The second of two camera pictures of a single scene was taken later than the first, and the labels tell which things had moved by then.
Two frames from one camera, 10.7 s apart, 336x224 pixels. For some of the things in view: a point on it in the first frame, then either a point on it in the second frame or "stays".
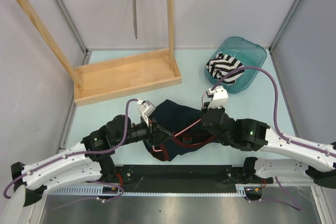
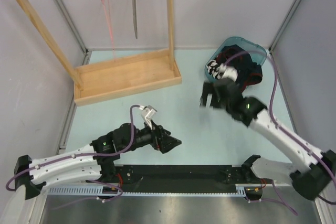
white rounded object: [13, 212] stays
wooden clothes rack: [119, 76] stays
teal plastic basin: [246, 53] stays
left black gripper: [156, 134] stays
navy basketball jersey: [189, 130] to [249, 72]
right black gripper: [219, 108] to [208, 88]
